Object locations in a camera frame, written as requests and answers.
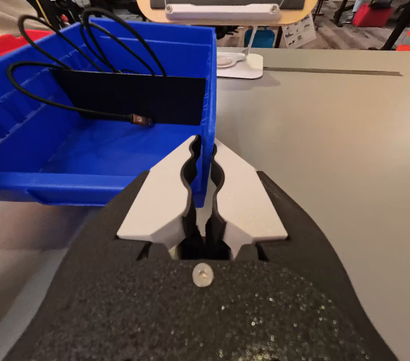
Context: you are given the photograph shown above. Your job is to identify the red bag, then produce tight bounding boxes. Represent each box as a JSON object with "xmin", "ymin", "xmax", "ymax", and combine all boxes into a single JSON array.
[{"xmin": 352, "ymin": 4, "xmax": 394, "ymax": 28}]

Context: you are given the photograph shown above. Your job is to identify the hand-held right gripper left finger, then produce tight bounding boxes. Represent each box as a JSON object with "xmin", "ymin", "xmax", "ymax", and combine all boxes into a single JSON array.
[{"xmin": 117, "ymin": 134, "xmax": 203, "ymax": 252}]

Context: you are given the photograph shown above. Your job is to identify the blue plastic bin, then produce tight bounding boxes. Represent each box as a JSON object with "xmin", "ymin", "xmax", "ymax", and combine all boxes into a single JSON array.
[{"xmin": 0, "ymin": 16, "xmax": 218, "ymax": 208}]

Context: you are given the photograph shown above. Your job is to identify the grey desk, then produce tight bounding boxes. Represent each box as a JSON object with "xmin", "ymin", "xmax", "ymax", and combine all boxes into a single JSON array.
[{"xmin": 0, "ymin": 47, "xmax": 410, "ymax": 361}]

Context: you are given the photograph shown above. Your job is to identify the teal basket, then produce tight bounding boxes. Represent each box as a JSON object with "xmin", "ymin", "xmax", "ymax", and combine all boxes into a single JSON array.
[{"xmin": 244, "ymin": 29, "xmax": 276, "ymax": 48}]

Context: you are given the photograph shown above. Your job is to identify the black bin divider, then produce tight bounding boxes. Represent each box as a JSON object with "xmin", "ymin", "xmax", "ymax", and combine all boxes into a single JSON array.
[{"xmin": 53, "ymin": 69, "xmax": 207, "ymax": 126}]

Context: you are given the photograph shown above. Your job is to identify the beige cloth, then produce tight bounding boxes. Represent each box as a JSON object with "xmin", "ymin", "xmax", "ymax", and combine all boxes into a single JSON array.
[{"xmin": 0, "ymin": 0, "xmax": 48, "ymax": 36}]

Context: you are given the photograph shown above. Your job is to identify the white printed sheet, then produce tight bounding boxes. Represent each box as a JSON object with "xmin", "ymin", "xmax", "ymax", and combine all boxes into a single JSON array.
[{"xmin": 282, "ymin": 13, "xmax": 316, "ymax": 48}]

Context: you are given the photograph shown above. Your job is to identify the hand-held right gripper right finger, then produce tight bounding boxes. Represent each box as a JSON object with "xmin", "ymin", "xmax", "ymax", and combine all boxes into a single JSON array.
[{"xmin": 205, "ymin": 138, "xmax": 289, "ymax": 260}]

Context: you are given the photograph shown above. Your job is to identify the black cable with orange plugs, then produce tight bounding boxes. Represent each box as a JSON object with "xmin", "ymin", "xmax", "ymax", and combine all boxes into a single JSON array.
[
  {"xmin": 6, "ymin": 14, "xmax": 154, "ymax": 128},
  {"xmin": 80, "ymin": 8, "xmax": 168, "ymax": 77}
]

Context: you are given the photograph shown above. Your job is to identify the red plastic bin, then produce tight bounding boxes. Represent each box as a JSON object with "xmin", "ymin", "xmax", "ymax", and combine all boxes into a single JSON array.
[{"xmin": 0, "ymin": 29, "xmax": 53, "ymax": 57}]

